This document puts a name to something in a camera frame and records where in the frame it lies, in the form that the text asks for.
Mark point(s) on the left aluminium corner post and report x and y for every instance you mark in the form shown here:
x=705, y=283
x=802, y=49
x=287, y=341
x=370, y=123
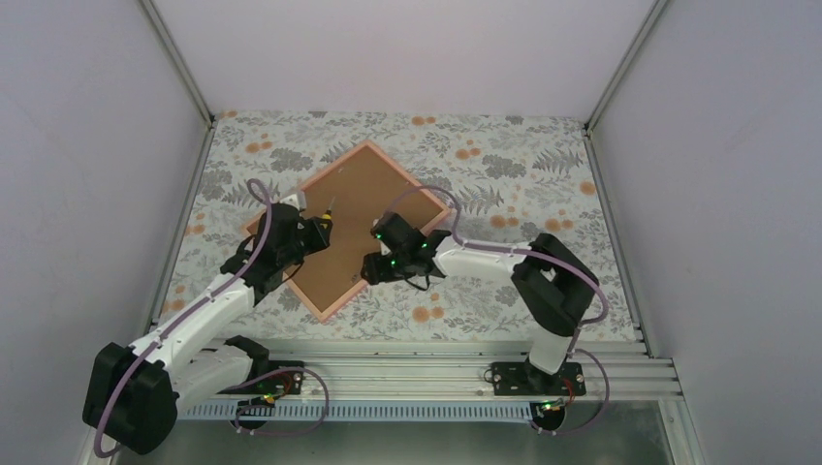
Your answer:
x=169, y=46

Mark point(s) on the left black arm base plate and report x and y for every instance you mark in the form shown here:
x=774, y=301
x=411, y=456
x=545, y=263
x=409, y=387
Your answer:
x=278, y=378

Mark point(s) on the pink picture frame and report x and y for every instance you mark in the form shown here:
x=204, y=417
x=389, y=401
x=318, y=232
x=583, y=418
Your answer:
x=359, y=187

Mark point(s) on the aluminium rail base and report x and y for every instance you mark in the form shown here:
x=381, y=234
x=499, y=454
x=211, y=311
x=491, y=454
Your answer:
x=394, y=398

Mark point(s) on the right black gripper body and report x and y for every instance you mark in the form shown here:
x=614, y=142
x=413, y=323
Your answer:
x=395, y=270

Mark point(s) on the yellow screwdriver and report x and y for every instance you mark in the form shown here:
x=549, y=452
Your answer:
x=329, y=210

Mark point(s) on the floral patterned table mat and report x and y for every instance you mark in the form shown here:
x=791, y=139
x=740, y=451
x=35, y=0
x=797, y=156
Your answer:
x=514, y=176

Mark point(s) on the aluminium corner post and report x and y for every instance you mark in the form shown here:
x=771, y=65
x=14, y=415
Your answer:
x=169, y=46
x=655, y=12

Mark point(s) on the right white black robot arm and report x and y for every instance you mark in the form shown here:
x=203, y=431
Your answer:
x=555, y=286

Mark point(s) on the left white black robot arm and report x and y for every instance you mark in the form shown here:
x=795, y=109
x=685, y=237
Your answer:
x=136, y=392

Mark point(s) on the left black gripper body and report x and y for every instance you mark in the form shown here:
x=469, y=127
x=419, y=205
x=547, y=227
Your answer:
x=292, y=254

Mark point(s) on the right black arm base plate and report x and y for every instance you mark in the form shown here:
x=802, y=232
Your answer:
x=521, y=378

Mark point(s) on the right aluminium corner post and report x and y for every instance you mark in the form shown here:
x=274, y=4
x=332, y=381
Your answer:
x=655, y=12

